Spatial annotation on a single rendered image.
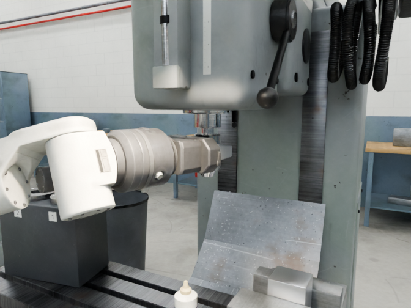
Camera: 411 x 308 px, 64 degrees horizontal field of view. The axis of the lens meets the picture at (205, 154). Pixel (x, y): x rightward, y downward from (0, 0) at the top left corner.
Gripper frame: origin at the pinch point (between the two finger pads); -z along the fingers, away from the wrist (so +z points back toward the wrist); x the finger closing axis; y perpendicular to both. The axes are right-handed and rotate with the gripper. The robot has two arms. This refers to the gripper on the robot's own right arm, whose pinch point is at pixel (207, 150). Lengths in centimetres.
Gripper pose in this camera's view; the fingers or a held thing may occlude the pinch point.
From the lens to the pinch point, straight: 57.5
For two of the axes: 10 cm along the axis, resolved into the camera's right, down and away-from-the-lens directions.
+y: -0.1, 9.9, 1.4
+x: -7.0, -1.0, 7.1
